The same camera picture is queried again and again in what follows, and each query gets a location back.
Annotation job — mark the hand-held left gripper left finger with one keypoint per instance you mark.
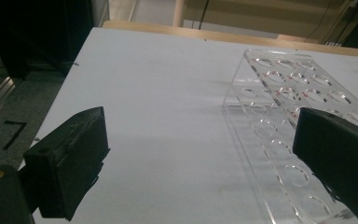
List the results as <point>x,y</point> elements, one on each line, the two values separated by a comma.
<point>71,161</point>

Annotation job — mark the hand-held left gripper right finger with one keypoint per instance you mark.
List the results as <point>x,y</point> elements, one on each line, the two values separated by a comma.
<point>338,155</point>

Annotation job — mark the clear acrylic tube rack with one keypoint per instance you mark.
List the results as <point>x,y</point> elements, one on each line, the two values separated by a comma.
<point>279,174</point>

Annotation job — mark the black cabinet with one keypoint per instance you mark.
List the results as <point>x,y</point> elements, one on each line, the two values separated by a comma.
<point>80,25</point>

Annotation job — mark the beige wooden furniture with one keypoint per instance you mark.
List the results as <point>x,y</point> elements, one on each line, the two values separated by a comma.
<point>245,12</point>

